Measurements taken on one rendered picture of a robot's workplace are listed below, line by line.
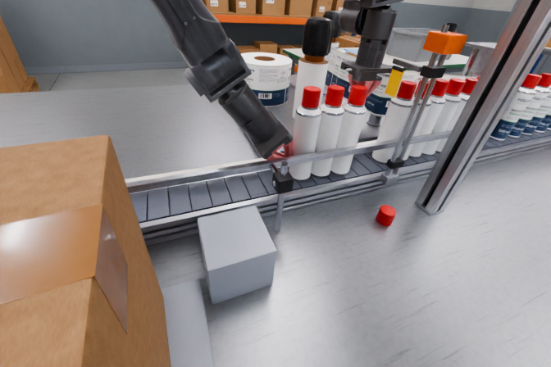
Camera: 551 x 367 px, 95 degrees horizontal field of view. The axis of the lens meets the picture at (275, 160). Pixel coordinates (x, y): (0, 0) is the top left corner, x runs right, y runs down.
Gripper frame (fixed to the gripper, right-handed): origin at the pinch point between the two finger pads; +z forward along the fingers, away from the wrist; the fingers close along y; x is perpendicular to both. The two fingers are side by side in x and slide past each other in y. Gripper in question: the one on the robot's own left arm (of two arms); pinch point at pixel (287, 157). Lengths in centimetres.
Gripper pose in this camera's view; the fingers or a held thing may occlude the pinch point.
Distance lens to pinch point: 55.0
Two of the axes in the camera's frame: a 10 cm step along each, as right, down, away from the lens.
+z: 5.0, 5.5, 6.7
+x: -7.8, 6.2, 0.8
